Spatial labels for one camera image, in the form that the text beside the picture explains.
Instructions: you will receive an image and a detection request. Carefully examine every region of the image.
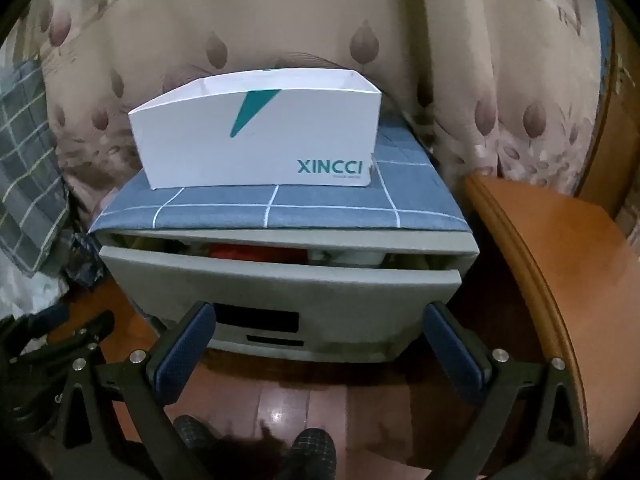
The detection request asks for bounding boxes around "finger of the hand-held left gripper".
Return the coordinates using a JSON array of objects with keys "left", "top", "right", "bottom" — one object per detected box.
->
[{"left": 10, "top": 305, "right": 117, "bottom": 361}]

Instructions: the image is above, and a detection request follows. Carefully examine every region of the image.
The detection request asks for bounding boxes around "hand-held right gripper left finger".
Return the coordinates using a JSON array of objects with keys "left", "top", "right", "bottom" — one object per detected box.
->
[{"left": 55, "top": 302, "right": 217, "bottom": 480}]

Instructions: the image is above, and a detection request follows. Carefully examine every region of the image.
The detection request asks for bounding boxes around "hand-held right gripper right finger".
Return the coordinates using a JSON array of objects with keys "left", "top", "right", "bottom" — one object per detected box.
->
[{"left": 424, "top": 302, "right": 591, "bottom": 480}]

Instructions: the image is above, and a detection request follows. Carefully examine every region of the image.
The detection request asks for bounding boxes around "red underwear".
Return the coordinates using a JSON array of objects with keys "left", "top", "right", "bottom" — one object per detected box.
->
[{"left": 210, "top": 243, "right": 302, "bottom": 257}]

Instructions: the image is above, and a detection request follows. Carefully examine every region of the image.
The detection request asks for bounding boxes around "white cardboard box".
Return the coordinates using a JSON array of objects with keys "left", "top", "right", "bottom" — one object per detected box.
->
[{"left": 128, "top": 67, "right": 383, "bottom": 191}]

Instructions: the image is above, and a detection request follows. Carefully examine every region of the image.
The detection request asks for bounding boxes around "grey drawer cabinet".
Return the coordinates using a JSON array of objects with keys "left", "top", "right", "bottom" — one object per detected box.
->
[{"left": 89, "top": 227, "right": 479, "bottom": 366}]

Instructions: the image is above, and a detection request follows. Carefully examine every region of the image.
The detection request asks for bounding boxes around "grey drawer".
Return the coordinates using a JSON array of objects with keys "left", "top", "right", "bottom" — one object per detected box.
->
[{"left": 207, "top": 327, "right": 403, "bottom": 365}]

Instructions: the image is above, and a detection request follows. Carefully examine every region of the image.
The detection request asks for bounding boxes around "dark patterned plastic bag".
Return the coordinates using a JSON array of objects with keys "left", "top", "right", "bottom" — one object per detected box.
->
[{"left": 59, "top": 232, "right": 107, "bottom": 287}]

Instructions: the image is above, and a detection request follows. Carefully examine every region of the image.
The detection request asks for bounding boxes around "white crumpled plastic bag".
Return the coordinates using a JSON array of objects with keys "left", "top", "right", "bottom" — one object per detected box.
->
[{"left": 0, "top": 250, "right": 67, "bottom": 322}]

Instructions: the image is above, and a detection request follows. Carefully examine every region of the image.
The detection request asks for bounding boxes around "person's left slipper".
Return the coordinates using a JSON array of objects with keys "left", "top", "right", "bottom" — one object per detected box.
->
[{"left": 174, "top": 414, "right": 217, "bottom": 462}]

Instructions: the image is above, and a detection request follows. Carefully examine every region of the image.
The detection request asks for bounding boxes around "person's slipper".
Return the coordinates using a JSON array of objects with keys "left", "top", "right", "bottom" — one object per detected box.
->
[
  {"left": 174, "top": 414, "right": 217, "bottom": 462},
  {"left": 289, "top": 427, "right": 337, "bottom": 480}
]

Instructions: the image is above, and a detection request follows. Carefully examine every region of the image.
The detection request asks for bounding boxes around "orange wooden board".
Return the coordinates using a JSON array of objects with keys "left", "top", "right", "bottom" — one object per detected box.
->
[{"left": 465, "top": 172, "right": 640, "bottom": 466}]

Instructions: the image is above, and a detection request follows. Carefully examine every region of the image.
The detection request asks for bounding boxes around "person's right slipper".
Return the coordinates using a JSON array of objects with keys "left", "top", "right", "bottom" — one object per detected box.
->
[{"left": 289, "top": 427, "right": 337, "bottom": 480}]

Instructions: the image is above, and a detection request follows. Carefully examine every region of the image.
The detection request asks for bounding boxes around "dark plaid cloth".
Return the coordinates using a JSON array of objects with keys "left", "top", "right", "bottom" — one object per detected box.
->
[{"left": 0, "top": 55, "right": 72, "bottom": 279}]

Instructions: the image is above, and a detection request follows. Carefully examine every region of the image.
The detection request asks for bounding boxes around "blue checked cloth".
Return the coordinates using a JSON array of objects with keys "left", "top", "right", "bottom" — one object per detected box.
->
[{"left": 89, "top": 110, "right": 473, "bottom": 233}]

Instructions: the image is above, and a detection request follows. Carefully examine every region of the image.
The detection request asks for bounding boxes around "beige leaf print curtain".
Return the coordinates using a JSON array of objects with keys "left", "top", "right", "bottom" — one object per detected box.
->
[{"left": 0, "top": 0, "right": 618, "bottom": 221}]

